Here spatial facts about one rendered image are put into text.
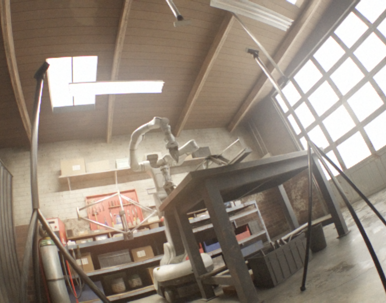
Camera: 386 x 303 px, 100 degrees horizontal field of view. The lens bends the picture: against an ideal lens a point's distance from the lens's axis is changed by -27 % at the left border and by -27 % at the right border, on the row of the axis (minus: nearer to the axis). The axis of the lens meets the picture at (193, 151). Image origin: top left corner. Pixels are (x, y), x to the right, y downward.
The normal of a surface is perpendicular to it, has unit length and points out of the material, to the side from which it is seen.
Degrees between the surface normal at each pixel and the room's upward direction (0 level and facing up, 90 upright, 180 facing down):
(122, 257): 90
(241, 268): 90
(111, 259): 90
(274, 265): 90
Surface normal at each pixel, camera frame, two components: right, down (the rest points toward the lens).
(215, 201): 0.36, -0.48
